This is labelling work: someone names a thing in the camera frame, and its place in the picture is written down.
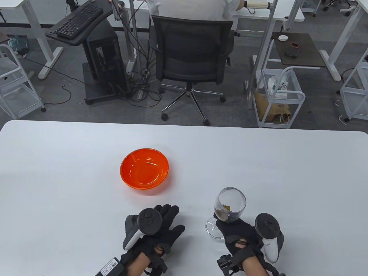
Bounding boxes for black labelled wrist box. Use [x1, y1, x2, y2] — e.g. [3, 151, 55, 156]
[95, 257, 125, 276]

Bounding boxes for black keyboard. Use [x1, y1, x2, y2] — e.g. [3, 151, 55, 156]
[55, 4, 104, 40]

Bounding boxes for black computer tower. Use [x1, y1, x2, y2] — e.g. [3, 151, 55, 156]
[83, 22, 128, 94]

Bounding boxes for black mesh office chair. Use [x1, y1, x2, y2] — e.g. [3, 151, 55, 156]
[148, 15, 236, 126]

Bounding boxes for black and white controller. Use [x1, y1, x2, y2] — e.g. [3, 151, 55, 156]
[255, 213, 285, 263]
[123, 208, 162, 250]

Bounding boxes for black rolling computer stand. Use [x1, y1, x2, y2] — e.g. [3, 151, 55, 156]
[45, 0, 130, 105]

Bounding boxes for orange bowl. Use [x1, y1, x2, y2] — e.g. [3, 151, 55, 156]
[120, 148, 169, 190]

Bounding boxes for teal bag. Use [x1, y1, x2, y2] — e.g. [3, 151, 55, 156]
[7, 35, 29, 55]

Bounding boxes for clear wine glass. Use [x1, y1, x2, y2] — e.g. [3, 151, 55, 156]
[205, 187, 247, 239]

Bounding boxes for black and white right controller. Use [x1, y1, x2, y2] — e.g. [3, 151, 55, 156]
[255, 213, 285, 263]

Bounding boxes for person's left hand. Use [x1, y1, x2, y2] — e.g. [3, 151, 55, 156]
[134, 204, 186, 260]

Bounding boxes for white box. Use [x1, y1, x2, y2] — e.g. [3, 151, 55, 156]
[267, 75, 289, 97]

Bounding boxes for aluminium frame post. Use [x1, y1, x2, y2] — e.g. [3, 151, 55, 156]
[247, 0, 279, 110]

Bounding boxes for dark brown side table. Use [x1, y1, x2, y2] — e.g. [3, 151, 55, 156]
[263, 32, 327, 69]

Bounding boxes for person's left forearm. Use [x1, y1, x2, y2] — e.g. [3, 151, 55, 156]
[126, 253, 151, 276]

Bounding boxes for person's right forearm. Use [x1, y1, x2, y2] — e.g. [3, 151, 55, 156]
[243, 254, 271, 276]

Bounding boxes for white wire cart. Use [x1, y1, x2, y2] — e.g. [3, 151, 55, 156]
[0, 43, 46, 120]
[336, 49, 368, 122]
[253, 67, 306, 129]

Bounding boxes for black and white left controller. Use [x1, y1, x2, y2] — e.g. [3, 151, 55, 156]
[123, 208, 162, 250]

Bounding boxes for white desk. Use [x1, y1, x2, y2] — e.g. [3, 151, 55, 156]
[121, 0, 305, 72]
[319, 0, 368, 82]
[0, 0, 64, 80]

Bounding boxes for brown paper bag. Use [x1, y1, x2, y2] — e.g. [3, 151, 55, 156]
[254, 92, 291, 124]

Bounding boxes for person's right hand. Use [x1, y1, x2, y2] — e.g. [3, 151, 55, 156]
[213, 213, 264, 259]

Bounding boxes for pile of raisins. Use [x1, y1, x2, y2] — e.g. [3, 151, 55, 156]
[214, 204, 232, 222]

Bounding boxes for bundle of black cables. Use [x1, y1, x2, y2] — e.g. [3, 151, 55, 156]
[124, 0, 163, 108]

